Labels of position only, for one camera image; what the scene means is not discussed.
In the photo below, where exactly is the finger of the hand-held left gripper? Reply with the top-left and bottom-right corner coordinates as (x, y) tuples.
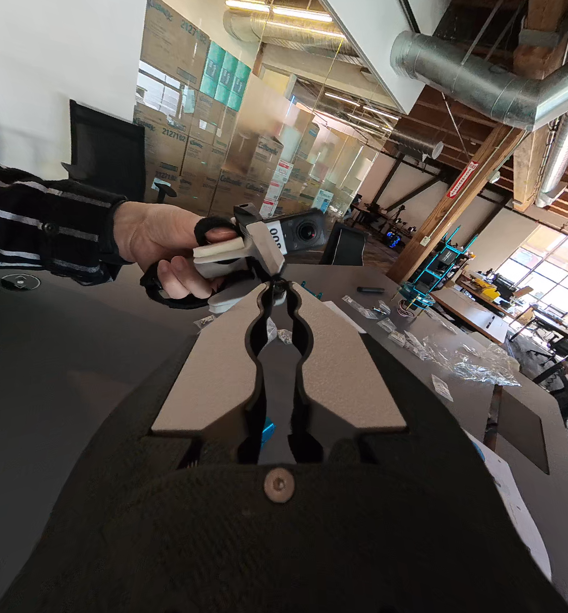
(247, 221), (288, 294)

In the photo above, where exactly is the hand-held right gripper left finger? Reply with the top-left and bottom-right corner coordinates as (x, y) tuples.
(150, 283), (272, 452)

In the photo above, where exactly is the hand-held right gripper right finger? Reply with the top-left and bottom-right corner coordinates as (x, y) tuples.
(285, 281), (408, 454)

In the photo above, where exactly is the person's left forearm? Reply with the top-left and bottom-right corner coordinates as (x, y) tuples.
(0, 136), (129, 286)

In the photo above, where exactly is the light wooden desk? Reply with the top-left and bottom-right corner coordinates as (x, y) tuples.
(430, 286), (511, 344)

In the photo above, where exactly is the round desk grommet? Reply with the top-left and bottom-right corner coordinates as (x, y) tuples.
(0, 273), (41, 291)

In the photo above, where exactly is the person's left hand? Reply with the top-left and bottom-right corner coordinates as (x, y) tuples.
(114, 201), (239, 300)

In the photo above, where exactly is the black office chair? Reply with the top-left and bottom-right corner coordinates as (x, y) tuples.
(63, 99), (177, 202)
(320, 221), (370, 266)

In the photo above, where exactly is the cluster of clear screw bags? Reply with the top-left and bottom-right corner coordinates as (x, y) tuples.
(342, 294), (440, 362)

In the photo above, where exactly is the crumpled clear plastic wrap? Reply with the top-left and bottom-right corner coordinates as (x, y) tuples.
(425, 335), (521, 388)

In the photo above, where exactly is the red white sign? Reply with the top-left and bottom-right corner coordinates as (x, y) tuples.
(446, 160), (480, 199)

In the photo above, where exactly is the stack of teal tissue packs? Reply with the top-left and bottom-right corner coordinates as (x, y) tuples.
(199, 41), (252, 112)

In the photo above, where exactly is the white assembly instruction booklet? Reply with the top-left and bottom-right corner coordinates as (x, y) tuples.
(463, 428), (553, 582)

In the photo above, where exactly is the ceiling strip light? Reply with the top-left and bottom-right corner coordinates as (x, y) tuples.
(225, 0), (335, 23)

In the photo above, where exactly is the stack of cardboard boxes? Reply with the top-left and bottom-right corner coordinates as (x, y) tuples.
(133, 0), (335, 218)

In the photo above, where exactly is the multi-pane loft window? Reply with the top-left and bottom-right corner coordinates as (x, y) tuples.
(497, 225), (568, 307)

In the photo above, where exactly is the wooden support post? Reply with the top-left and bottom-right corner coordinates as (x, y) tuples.
(388, 122), (529, 284)

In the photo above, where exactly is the small round metal duct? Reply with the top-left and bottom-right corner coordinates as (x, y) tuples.
(388, 128), (444, 160)

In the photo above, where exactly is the insulated ceiling duct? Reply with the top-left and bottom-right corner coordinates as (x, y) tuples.
(224, 10), (361, 49)

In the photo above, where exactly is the large metal ventilation duct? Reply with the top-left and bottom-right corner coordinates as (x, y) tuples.
(390, 29), (568, 132)

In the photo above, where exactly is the ribbed metal duct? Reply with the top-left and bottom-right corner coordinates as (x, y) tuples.
(535, 98), (568, 209)

